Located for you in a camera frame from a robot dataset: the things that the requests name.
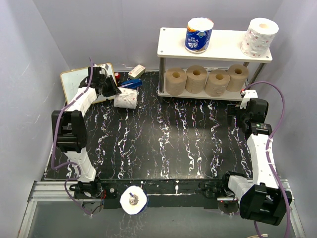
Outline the white red-dotted roll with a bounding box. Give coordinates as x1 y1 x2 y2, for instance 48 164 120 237
113 87 138 109
240 18 279 58

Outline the brown roll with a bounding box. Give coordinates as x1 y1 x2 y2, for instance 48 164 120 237
205 69 230 97
185 65 208 94
165 68 187 96
226 64 249 92

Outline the blue roll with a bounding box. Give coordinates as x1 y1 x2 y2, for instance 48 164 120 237
120 185 149 215
184 17 214 54

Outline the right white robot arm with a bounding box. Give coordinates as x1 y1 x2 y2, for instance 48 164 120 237
220 97 292 226

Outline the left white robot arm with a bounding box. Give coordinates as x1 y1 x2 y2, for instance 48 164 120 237
51 63 121 198

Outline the white two-tier shelf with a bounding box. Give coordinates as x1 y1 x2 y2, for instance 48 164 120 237
157 27 272 97

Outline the small red cap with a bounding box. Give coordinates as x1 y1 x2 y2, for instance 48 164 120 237
114 72 120 80

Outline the blue stapler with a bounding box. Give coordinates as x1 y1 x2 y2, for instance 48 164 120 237
118 79 142 89

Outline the white green cardboard box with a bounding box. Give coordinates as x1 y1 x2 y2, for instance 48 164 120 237
128 64 146 79

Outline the small framed whiteboard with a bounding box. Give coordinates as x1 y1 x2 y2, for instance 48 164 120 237
60 63 116 104

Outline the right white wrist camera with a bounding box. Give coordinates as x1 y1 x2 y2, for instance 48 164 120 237
240 89 258 109

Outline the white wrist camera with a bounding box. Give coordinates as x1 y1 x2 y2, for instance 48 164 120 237
240 89 258 109
99 63 109 75

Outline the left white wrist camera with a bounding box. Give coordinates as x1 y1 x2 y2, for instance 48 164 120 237
99 63 109 75

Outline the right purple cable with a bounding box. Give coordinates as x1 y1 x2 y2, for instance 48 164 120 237
240 81 293 238

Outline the aluminium front rail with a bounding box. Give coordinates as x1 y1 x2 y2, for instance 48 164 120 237
18 179 307 238

